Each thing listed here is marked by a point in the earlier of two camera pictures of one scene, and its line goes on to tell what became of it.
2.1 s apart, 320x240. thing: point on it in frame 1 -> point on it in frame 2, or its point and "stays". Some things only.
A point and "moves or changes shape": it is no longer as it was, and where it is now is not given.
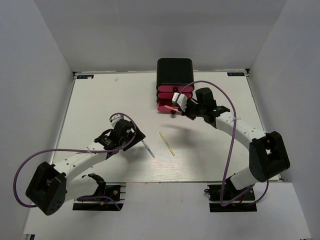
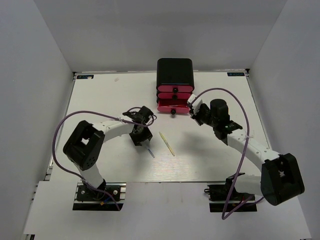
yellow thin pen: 167,143 stays
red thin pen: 174,108 moves or changes shape
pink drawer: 169,95 stays
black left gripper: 138,137 -> 147,135
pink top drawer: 175,88 stays
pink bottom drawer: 161,104 stays
